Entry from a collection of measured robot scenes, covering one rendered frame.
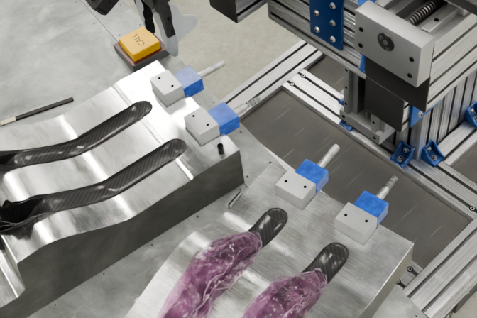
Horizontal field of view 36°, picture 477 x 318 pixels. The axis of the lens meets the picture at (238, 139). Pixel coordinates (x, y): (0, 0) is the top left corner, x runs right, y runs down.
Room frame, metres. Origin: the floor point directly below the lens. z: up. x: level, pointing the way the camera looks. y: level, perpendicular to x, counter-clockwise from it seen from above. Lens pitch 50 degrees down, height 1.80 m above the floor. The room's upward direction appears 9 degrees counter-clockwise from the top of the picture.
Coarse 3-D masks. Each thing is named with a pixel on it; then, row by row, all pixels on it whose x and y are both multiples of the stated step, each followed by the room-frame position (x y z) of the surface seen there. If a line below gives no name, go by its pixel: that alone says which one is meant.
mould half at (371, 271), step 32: (256, 192) 0.67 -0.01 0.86; (320, 192) 0.66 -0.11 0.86; (224, 224) 0.62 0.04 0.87; (288, 224) 0.61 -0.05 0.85; (320, 224) 0.60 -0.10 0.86; (192, 256) 0.55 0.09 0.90; (256, 256) 0.55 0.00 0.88; (288, 256) 0.55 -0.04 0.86; (352, 256) 0.54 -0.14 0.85; (384, 256) 0.53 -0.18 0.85; (160, 288) 0.52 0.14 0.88; (256, 288) 0.49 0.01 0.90; (352, 288) 0.49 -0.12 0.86; (384, 288) 0.49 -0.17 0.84
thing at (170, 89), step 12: (168, 72) 0.90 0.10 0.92; (180, 72) 0.91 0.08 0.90; (192, 72) 0.91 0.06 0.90; (204, 72) 0.91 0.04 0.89; (156, 84) 0.88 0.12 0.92; (168, 84) 0.88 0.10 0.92; (180, 84) 0.87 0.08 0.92; (192, 84) 0.88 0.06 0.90; (156, 96) 0.89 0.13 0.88; (168, 96) 0.86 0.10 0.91; (180, 96) 0.87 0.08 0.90
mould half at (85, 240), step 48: (96, 96) 0.91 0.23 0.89; (144, 96) 0.88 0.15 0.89; (0, 144) 0.79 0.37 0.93; (48, 144) 0.80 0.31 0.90; (144, 144) 0.78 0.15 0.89; (192, 144) 0.76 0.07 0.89; (0, 192) 0.69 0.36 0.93; (48, 192) 0.69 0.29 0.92; (144, 192) 0.69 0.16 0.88; (192, 192) 0.69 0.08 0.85; (48, 240) 0.59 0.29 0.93; (96, 240) 0.62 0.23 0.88; (144, 240) 0.65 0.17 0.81; (0, 288) 0.57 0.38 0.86; (48, 288) 0.57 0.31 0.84
